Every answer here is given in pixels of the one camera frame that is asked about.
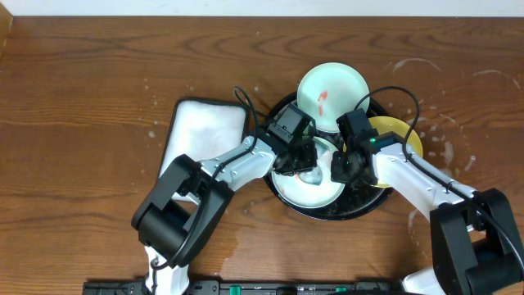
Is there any light green plate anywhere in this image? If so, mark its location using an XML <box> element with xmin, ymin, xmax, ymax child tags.
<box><xmin>296</xmin><ymin>62</ymin><xmax>369</xmax><ymax>133</ymax></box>
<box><xmin>271</xmin><ymin>137</ymin><xmax>345</xmax><ymax>209</ymax></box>

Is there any yellow plate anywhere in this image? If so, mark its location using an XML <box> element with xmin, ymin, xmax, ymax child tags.
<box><xmin>342</xmin><ymin>116</ymin><xmax>424</xmax><ymax>189</ymax></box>

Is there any green sponge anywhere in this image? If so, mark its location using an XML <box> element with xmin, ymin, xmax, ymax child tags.
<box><xmin>298</xmin><ymin>167</ymin><xmax>323</xmax><ymax>186</ymax></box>

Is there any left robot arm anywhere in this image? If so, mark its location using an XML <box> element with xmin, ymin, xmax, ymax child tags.
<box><xmin>131</xmin><ymin>135</ymin><xmax>317</xmax><ymax>294</ymax></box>

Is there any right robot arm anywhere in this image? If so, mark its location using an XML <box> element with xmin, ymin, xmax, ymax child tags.
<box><xmin>332</xmin><ymin>132</ymin><xmax>523</xmax><ymax>294</ymax></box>

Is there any round black tray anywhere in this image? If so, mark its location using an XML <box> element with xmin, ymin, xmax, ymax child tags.
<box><xmin>263</xmin><ymin>91</ymin><xmax>393</xmax><ymax>221</ymax></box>

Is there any black rectangular foam tray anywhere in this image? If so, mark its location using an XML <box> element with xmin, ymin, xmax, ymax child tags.
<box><xmin>158</xmin><ymin>98</ymin><xmax>249</xmax><ymax>204</ymax></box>

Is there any right black cable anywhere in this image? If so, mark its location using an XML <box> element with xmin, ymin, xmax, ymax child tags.
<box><xmin>354</xmin><ymin>85</ymin><xmax>524</xmax><ymax>263</ymax></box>

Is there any black cable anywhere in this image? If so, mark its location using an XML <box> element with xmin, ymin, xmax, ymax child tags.
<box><xmin>149</xmin><ymin>85</ymin><xmax>279</xmax><ymax>295</ymax></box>
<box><xmin>354</xmin><ymin>85</ymin><xmax>524</xmax><ymax>263</ymax></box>

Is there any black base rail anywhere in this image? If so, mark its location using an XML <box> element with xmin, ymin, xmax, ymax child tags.
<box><xmin>82</xmin><ymin>280</ymin><xmax>406</xmax><ymax>295</ymax></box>

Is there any left black cable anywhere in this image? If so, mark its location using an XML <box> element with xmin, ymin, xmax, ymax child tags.
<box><xmin>149</xmin><ymin>85</ymin><xmax>279</xmax><ymax>295</ymax></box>

